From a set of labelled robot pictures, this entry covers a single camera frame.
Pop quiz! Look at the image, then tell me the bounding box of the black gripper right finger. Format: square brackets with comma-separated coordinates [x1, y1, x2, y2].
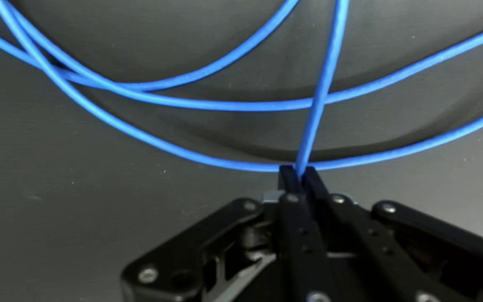
[302, 168, 459, 302]

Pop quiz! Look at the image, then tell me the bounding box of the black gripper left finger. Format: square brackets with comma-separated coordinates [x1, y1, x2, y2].
[278, 167, 334, 302]

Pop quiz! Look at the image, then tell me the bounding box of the blue ethernet cable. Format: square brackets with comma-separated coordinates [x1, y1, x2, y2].
[0, 0, 483, 175]

